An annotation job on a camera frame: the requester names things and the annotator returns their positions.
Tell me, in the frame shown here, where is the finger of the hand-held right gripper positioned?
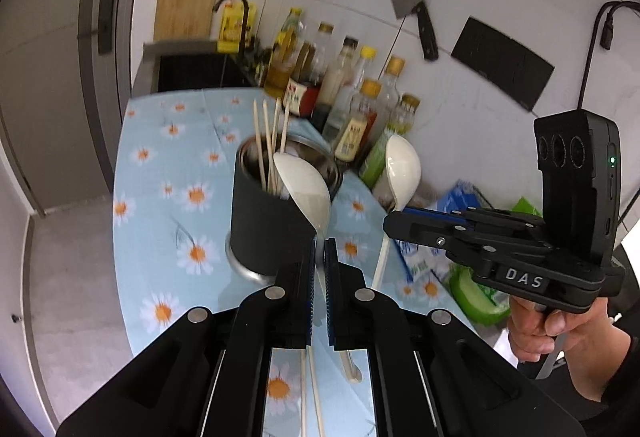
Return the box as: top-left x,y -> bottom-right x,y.
401,206 -> 546,244
382,211 -> 546,278

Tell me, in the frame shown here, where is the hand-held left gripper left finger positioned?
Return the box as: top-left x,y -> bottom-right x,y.
56,237 -> 319,437

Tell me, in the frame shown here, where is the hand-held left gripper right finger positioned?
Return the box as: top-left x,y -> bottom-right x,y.
324,237 -> 586,437

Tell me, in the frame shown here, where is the white soup spoon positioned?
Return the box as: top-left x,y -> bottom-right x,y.
271,151 -> 333,243
339,350 -> 362,384
370,134 -> 422,290

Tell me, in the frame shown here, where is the black utensil holder cup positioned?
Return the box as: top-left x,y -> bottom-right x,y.
227,133 -> 346,286

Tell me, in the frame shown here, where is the person's right forearm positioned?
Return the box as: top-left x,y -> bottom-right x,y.
562,244 -> 640,420

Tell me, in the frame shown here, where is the person's right hand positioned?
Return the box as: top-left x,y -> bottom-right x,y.
507,294 -> 615,360

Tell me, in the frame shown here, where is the blue white paper package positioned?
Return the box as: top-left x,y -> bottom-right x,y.
395,180 -> 496,285

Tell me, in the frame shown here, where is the bottle with green label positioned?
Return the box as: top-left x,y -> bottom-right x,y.
359,93 -> 421,190

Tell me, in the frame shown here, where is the green plastic packet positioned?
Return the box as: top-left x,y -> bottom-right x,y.
448,196 -> 545,327

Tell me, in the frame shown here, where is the tall clear bottle gold cap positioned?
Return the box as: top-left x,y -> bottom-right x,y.
376,56 -> 406,128

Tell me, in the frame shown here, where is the floral light blue tablecloth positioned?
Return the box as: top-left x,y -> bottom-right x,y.
112,87 -> 506,437

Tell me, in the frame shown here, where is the clear bottle black cap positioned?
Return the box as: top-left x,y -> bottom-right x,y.
320,36 -> 360,133

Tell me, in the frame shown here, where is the clear bottle yellow cap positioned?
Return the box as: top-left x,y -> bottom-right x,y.
350,46 -> 378,88

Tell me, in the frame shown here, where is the dark sauce bottle red label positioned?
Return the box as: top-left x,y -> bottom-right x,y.
284,44 -> 316,119

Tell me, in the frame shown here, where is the large cooking oil bottle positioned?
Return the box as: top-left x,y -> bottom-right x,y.
264,7 -> 307,99

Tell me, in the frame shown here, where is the black sink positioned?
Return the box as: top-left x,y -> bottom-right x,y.
142,40 -> 261,94

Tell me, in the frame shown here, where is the yellow dish soap bottle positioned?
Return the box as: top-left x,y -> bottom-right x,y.
216,1 -> 259,54

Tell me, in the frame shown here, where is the black faucet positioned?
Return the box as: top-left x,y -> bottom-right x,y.
212,0 -> 251,63

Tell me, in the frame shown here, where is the black door lock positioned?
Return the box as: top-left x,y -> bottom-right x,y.
77,0 -> 117,55

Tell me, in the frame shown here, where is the grey door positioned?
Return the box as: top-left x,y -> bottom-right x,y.
0,0 -> 151,218

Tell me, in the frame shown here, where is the black wall panel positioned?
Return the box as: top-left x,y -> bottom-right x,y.
450,16 -> 556,113

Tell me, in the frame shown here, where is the black cable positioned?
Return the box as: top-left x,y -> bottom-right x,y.
577,1 -> 640,113

